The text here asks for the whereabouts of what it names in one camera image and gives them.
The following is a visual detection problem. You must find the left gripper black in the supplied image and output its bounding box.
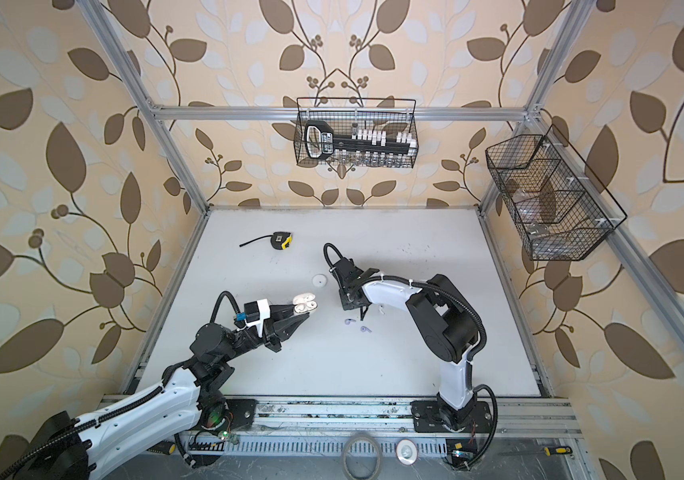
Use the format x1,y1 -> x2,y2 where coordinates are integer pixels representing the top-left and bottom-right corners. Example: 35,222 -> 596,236
217,305 -> 303,368

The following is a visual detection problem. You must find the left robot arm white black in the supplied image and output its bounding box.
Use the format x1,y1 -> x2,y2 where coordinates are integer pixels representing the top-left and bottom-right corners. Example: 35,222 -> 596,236
0,293 -> 318,479

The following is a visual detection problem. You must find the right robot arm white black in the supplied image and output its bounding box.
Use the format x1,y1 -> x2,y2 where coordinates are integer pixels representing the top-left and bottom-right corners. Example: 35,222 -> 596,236
323,242 -> 488,431

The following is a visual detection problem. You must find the white round earbud case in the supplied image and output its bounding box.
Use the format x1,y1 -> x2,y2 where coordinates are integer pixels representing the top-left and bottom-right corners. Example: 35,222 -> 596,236
312,274 -> 328,288

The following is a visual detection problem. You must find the black yellow tape measure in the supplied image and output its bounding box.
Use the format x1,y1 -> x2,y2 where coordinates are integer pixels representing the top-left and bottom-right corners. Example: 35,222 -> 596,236
239,231 -> 293,251

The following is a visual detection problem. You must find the grey tape roll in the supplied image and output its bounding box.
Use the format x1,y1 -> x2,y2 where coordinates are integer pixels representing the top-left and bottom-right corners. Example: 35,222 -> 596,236
341,432 -> 384,480

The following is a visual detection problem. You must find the white round disc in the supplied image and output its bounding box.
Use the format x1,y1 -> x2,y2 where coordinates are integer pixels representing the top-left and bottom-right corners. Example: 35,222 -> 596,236
395,438 -> 419,466

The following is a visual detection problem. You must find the black yellow screwdriver left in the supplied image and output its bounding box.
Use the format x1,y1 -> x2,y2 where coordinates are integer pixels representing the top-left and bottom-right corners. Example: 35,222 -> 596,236
147,441 -> 177,456

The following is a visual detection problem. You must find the black yellow screwdriver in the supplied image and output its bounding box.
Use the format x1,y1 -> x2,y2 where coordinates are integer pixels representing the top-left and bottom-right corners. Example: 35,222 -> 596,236
147,441 -> 177,456
544,446 -> 573,456

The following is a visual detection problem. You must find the black yellow screwdriver right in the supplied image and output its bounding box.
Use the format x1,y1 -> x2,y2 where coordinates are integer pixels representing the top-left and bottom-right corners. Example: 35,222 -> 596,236
544,446 -> 573,456

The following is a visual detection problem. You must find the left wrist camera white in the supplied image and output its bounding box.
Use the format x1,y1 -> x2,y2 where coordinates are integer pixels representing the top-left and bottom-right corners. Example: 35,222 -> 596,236
234,299 -> 271,338

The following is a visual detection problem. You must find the black wire basket back wall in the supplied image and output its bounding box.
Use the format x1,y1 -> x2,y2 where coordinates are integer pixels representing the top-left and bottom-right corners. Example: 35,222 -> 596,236
293,95 -> 420,169

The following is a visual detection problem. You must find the black wire basket wall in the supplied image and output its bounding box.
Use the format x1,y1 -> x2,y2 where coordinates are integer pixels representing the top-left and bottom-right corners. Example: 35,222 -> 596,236
485,125 -> 628,261
293,95 -> 420,169

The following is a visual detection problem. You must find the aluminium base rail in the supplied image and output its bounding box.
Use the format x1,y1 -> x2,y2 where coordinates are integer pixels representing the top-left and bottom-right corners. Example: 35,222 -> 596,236
227,395 -> 583,439

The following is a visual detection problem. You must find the black wire basket right wall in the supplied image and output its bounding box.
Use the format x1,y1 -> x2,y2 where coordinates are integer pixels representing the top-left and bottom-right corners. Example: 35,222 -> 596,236
485,125 -> 628,261

